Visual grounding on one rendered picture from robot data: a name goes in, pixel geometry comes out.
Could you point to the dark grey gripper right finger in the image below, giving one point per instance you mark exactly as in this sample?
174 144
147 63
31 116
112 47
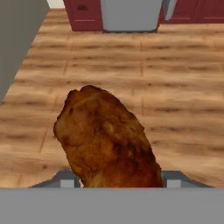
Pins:
175 179

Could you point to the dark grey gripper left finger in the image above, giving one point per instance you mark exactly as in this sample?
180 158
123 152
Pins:
64 180

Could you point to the brown roasted chicken drumstick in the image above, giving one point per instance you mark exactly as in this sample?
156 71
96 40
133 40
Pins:
105 140

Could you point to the grey counter side panel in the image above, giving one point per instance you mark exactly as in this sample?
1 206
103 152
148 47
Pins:
17 38

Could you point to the grey fridge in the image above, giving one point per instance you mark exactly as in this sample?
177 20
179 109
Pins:
131 14

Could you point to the grey fridge door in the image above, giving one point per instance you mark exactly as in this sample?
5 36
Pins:
169 8

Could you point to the dark red cabinet run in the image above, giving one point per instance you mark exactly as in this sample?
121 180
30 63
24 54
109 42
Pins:
198 11
83 14

